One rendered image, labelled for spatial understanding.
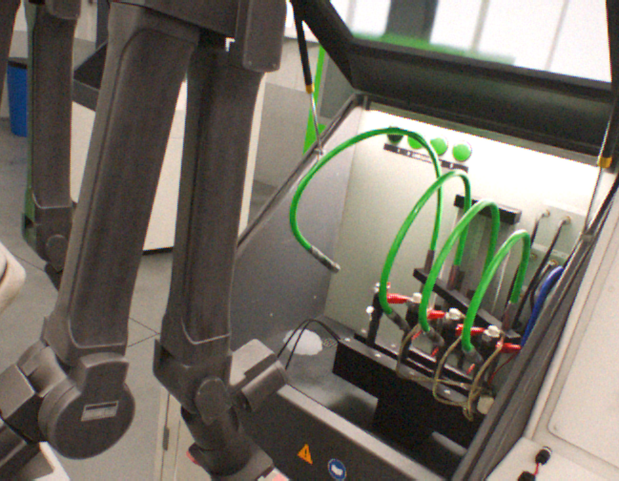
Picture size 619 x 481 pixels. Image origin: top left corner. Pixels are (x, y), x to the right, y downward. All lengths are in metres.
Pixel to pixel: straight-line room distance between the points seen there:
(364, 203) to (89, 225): 1.12
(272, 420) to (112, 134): 0.79
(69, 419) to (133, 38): 0.32
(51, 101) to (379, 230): 0.91
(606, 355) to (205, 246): 0.75
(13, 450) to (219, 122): 0.33
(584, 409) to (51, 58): 0.99
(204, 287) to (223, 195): 0.10
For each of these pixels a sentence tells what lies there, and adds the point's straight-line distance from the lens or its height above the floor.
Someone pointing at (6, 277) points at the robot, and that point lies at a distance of 0.68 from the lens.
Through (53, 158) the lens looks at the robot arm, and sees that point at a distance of 0.97.
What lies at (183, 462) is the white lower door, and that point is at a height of 0.64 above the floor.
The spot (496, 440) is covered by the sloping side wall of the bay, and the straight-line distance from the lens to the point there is 1.04.
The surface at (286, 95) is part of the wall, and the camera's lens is 6.03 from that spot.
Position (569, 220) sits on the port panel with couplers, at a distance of 1.36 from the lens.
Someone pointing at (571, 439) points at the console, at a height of 1.01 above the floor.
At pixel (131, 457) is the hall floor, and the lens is 2.46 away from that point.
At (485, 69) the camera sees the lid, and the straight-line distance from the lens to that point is 1.27.
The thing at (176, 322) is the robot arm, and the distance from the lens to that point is 0.63.
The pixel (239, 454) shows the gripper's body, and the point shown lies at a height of 1.10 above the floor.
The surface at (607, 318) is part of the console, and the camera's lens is 1.12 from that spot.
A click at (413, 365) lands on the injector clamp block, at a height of 0.97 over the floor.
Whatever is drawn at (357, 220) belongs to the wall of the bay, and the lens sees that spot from 1.60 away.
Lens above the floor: 1.59
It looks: 19 degrees down
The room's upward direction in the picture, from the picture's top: 10 degrees clockwise
